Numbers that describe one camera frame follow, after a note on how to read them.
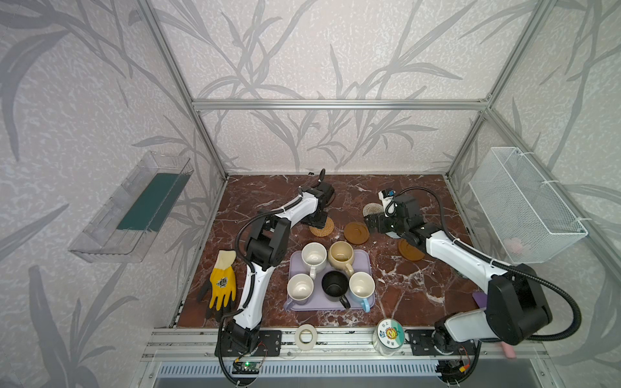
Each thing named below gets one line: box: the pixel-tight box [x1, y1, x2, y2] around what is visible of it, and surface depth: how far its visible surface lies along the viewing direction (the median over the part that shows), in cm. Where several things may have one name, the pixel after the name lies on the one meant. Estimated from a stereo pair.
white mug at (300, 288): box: [283, 273, 315, 312], surface depth 81 cm
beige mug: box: [328, 240, 355, 278], surface depth 86 cm
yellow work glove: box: [197, 250, 237, 321], surface depth 84 cm
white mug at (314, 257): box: [300, 241, 328, 280], surface depth 87 cm
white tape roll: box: [294, 323, 318, 351], surface depth 77 cm
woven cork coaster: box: [308, 216, 334, 237], surface depth 101 cm
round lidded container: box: [371, 318, 406, 357], surface depth 70 cm
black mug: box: [321, 270, 351, 309], surface depth 80 cm
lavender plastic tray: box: [286, 249, 376, 311], surface depth 82 cm
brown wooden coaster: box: [343, 221, 370, 245], surface depth 101 cm
